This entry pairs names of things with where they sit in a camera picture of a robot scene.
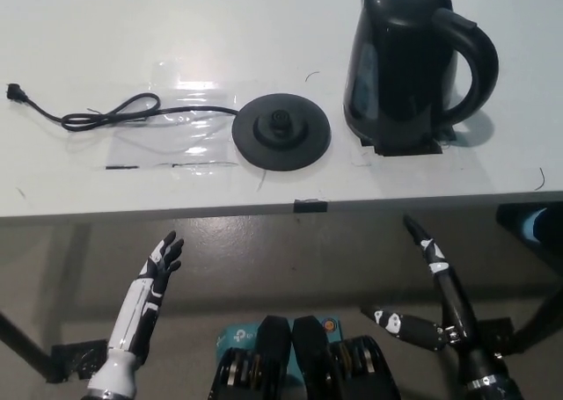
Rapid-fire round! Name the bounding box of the black tape square patch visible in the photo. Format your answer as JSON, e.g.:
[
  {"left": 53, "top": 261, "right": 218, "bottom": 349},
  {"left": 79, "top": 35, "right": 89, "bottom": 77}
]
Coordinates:
[{"left": 358, "top": 125, "right": 459, "bottom": 157}]

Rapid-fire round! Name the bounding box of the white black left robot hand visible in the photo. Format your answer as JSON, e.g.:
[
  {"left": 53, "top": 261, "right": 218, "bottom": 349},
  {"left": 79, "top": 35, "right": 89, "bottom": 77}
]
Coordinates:
[{"left": 107, "top": 229, "right": 186, "bottom": 361}]

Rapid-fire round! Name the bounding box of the black table leg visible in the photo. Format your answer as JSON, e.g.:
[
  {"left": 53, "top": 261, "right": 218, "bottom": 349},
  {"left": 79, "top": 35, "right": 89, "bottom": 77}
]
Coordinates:
[
  {"left": 0, "top": 309, "right": 58, "bottom": 374},
  {"left": 513, "top": 280, "right": 563, "bottom": 357}
]

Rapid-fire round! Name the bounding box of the short black tape piece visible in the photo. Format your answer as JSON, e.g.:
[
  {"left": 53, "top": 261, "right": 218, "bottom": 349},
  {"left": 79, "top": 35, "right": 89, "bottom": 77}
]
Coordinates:
[{"left": 292, "top": 197, "right": 329, "bottom": 214}]

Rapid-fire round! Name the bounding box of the black floor tape patch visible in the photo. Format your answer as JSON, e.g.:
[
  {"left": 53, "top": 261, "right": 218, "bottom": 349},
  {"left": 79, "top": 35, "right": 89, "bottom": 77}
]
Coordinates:
[
  {"left": 472, "top": 316, "right": 516, "bottom": 357},
  {"left": 44, "top": 338, "right": 109, "bottom": 384}
]

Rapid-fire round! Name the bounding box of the round black kettle base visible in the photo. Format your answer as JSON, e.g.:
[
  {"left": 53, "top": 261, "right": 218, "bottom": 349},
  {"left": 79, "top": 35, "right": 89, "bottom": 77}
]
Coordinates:
[{"left": 230, "top": 91, "right": 333, "bottom": 172}]

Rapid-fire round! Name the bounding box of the black and blue object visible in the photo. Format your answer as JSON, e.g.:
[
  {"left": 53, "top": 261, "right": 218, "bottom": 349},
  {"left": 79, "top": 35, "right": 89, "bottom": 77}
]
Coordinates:
[{"left": 495, "top": 203, "right": 563, "bottom": 246}]

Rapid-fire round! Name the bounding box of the teal router box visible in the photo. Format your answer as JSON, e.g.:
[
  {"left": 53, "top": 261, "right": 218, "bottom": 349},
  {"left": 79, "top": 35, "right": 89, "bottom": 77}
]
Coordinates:
[{"left": 214, "top": 315, "right": 342, "bottom": 373}]

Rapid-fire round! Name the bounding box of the clear plastic tape sheet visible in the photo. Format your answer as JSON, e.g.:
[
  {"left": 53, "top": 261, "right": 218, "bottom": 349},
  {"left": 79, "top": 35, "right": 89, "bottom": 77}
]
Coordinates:
[{"left": 104, "top": 56, "right": 242, "bottom": 173}]

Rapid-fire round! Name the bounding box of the black power cord with plug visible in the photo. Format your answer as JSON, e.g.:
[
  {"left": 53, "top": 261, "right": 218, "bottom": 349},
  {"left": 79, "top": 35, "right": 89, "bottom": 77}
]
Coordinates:
[{"left": 5, "top": 82, "right": 242, "bottom": 134}]

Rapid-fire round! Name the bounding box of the black electric kettle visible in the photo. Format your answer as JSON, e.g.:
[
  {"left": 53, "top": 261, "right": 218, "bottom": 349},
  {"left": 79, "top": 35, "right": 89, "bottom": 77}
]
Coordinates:
[{"left": 341, "top": 0, "right": 501, "bottom": 151}]

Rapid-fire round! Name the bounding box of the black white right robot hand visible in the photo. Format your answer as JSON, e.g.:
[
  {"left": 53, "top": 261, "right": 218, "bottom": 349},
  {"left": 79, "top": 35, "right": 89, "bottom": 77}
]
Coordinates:
[{"left": 359, "top": 215, "right": 508, "bottom": 382}]

